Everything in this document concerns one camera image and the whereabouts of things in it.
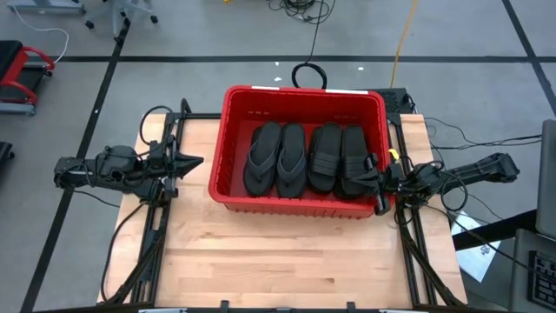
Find black perforated box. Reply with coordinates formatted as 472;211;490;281
376;89;412;115

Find grey monitor panel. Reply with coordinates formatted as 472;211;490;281
534;119;556;240

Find white office chair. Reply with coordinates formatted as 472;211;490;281
84;0;158;44

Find black floor bar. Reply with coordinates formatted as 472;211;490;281
451;208;538;251

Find red plastic bin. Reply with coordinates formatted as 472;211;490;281
208;84;395;220

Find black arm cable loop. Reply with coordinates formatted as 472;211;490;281
440;171;469;212
139;105;175;148

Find grey desk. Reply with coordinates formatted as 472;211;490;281
507;228;556;313

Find black left base cable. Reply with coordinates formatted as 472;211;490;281
100;202;147;303

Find white paper sheet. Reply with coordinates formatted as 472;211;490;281
451;210;500;283

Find tangled black cable bundle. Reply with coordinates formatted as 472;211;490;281
268;0;335;23

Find black coiled floor cable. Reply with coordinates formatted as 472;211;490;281
291;0;331;90

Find grey floor platform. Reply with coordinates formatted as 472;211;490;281
6;0;86;15

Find yellow floor cable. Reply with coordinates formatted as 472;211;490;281
389;0;420;90

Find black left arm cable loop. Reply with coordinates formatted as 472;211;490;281
139;105;175;148

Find white floor cable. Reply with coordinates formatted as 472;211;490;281
11;4;70;64

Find red and black cart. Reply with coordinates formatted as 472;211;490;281
0;40;56;117

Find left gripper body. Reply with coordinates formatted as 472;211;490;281
145;138;179;203

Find black right arm cable loop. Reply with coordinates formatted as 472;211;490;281
440;171;469;212

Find thin black floor cables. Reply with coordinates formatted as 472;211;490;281
423;116;544;151

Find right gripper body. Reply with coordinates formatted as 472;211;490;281
368;154;440;216

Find black keyboard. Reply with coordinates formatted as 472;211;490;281
527;250;556;312

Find black flip-flop sandal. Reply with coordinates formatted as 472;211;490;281
275;123;308;199
242;121;283;197

